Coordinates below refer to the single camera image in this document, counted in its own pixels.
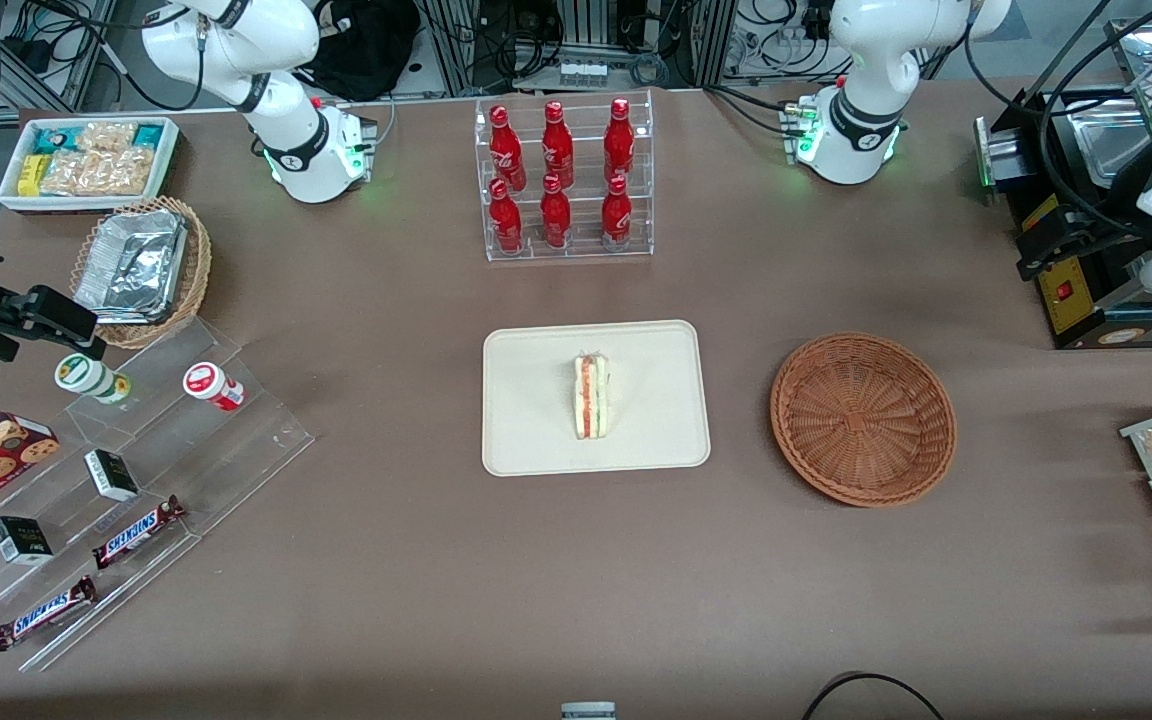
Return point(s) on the triangle sandwich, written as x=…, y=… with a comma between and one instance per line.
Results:
x=591, y=400

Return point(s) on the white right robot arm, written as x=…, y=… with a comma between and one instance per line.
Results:
x=296, y=130

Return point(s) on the small light wicker basket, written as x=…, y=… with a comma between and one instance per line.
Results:
x=198, y=270

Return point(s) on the large brown wicker basket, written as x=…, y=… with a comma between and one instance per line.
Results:
x=861, y=420

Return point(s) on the cream plastic tray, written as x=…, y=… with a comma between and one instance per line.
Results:
x=536, y=400

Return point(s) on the green sunflower lidded jar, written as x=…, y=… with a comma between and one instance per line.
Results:
x=81, y=373

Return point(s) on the stacked aluminium foil trays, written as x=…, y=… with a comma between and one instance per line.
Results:
x=131, y=265

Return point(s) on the steel food pan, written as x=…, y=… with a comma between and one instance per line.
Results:
x=1096, y=125

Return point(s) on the white plastic snack bin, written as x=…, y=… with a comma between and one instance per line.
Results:
x=76, y=204

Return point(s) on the black food warmer case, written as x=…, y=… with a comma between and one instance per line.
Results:
x=1021, y=130

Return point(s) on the yellow snack packet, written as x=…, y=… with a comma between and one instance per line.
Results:
x=29, y=175

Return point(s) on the clear cracker bag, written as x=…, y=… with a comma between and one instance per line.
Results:
x=71, y=175
x=108, y=137
x=126, y=170

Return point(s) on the red lidded small jar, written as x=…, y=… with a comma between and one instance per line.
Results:
x=206, y=382

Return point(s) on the small black carton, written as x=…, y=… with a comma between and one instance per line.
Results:
x=111, y=475
x=21, y=540

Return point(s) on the teal snack packet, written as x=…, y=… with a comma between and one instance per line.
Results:
x=148, y=135
x=54, y=140

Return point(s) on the clear acrylic stepped stand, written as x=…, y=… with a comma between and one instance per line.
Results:
x=226, y=450

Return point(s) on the Snickers chocolate bar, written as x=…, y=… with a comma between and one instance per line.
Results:
x=136, y=533
x=44, y=612

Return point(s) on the black fabric bag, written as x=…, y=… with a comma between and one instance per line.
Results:
x=366, y=50

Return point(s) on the red cola bottle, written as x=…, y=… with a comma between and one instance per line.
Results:
x=555, y=215
x=619, y=135
x=616, y=215
x=506, y=220
x=505, y=140
x=557, y=140

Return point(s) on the clear acrylic bottle rack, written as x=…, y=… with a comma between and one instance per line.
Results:
x=583, y=235

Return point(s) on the small grey white device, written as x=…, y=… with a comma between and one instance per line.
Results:
x=588, y=712

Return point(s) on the aluminium frame rack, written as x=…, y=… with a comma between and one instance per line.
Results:
x=706, y=40

